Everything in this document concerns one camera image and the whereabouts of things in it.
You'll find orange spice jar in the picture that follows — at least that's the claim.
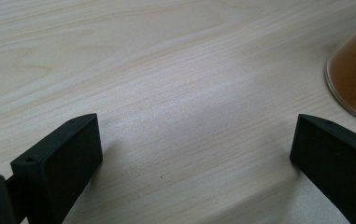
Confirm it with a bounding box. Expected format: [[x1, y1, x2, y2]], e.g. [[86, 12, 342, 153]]
[[324, 17, 356, 127]]

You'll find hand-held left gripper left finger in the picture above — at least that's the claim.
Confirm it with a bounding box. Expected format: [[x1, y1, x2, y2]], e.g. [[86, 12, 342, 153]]
[[9, 113, 104, 224]]

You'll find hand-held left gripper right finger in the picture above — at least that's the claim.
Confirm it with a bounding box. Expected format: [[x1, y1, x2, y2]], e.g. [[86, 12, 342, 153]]
[[289, 113, 356, 224]]

